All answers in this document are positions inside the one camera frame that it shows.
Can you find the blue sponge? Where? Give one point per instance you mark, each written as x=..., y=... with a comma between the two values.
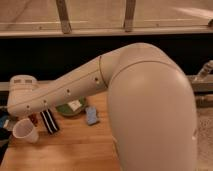
x=91, y=115

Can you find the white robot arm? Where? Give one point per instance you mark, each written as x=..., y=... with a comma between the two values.
x=151, y=105

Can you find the dark items at left edge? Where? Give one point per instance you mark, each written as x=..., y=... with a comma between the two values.
x=4, y=133

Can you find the red chili pepper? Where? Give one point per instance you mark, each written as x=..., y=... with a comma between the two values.
x=33, y=119

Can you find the black white striped block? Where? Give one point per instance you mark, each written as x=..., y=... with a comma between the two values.
x=49, y=121

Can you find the white ceramic cup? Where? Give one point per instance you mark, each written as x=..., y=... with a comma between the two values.
x=25, y=130

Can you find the green round plate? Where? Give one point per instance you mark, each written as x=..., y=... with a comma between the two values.
x=66, y=111

